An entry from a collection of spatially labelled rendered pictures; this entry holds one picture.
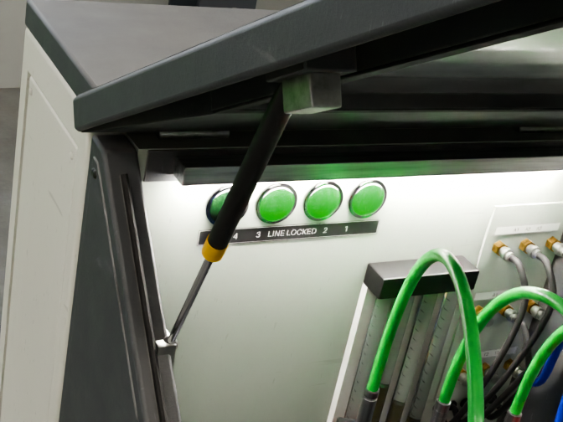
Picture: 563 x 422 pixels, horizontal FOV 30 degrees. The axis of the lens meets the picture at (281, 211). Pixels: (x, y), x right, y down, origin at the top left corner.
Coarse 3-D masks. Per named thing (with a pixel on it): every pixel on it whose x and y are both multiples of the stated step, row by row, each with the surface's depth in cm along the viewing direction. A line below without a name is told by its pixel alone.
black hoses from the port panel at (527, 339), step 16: (512, 256) 133; (544, 256) 135; (544, 320) 135; (512, 336) 134; (528, 336) 138; (528, 352) 137; (496, 368) 137; (512, 368) 139; (496, 384) 141; (512, 384) 142; (464, 400) 149; (496, 400) 144; (512, 400) 143; (496, 416) 147
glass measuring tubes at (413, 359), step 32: (384, 288) 125; (416, 288) 128; (448, 288) 130; (384, 320) 129; (416, 320) 133; (448, 320) 134; (352, 352) 133; (416, 352) 135; (352, 384) 136; (384, 384) 135; (416, 384) 140; (352, 416) 136; (384, 416) 141; (416, 416) 141
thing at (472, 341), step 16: (432, 256) 108; (448, 256) 103; (416, 272) 114; (448, 272) 102; (464, 272) 100; (400, 288) 118; (464, 288) 98; (400, 304) 119; (464, 304) 96; (464, 320) 95; (384, 336) 123; (464, 336) 94; (384, 352) 124; (480, 352) 93; (384, 368) 125; (480, 368) 92; (368, 384) 127; (480, 384) 91; (480, 400) 90; (480, 416) 90
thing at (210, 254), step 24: (264, 120) 76; (288, 120) 76; (264, 144) 77; (240, 168) 80; (264, 168) 80; (240, 192) 81; (240, 216) 84; (216, 240) 86; (192, 288) 93; (168, 336) 100
